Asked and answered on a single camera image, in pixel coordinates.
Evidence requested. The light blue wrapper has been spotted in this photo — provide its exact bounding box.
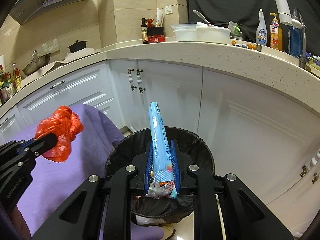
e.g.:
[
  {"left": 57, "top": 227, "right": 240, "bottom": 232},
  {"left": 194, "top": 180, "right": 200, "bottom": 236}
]
[{"left": 148, "top": 102, "right": 174, "bottom": 182}]

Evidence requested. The clear orange-print plastic bag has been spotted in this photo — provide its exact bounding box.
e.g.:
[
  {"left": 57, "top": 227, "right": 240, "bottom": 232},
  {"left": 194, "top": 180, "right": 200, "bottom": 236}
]
[{"left": 145, "top": 173, "right": 177, "bottom": 199}]

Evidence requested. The black-lined trash bin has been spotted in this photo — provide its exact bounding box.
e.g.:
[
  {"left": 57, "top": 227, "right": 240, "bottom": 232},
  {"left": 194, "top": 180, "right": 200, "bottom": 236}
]
[{"left": 105, "top": 126, "right": 215, "bottom": 224}]

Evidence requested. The cooking oil bottle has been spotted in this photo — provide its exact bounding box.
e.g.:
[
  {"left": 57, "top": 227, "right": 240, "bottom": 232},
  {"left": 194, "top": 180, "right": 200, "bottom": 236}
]
[{"left": 12, "top": 63, "right": 22, "bottom": 91}]

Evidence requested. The steel wok pan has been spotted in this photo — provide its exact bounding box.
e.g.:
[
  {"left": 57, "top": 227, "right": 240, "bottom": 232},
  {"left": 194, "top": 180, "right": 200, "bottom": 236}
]
[{"left": 22, "top": 50, "right": 50, "bottom": 76}]

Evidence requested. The black cooking pot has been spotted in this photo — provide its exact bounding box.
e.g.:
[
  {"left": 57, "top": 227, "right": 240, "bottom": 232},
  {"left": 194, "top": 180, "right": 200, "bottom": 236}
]
[{"left": 67, "top": 40, "right": 87, "bottom": 53}]

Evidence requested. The black red utensil holder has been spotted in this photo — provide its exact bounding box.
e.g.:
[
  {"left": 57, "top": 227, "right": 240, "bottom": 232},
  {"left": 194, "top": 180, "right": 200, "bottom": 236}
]
[{"left": 147, "top": 27, "right": 165, "bottom": 43}]

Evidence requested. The dark sauce bottle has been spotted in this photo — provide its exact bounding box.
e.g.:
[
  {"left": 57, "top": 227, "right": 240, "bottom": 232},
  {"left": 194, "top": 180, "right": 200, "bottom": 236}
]
[{"left": 141, "top": 18, "right": 148, "bottom": 44}]

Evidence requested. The white plastic container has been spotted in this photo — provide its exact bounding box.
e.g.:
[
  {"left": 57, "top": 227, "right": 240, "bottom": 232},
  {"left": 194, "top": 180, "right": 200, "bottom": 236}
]
[{"left": 171, "top": 23, "right": 199, "bottom": 42}]

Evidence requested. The white bowl with spoon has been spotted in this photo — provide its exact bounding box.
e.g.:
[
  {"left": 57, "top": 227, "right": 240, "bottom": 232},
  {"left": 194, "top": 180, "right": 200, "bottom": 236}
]
[{"left": 193, "top": 10, "right": 231, "bottom": 45}]

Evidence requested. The white spray bottle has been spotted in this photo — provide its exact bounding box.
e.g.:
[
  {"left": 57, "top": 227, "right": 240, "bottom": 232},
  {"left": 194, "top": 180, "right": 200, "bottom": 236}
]
[{"left": 255, "top": 9, "right": 267, "bottom": 46}]

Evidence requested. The orange dish soap bottle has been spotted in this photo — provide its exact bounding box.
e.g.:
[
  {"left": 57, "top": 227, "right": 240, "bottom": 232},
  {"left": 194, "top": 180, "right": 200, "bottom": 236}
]
[{"left": 270, "top": 12, "right": 283, "bottom": 51}]

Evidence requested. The blue cleaner bottle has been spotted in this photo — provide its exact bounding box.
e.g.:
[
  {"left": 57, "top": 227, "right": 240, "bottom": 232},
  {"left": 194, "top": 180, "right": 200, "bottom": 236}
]
[{"left": 288, "top": 8, "right": 306, "bottom": 57}]

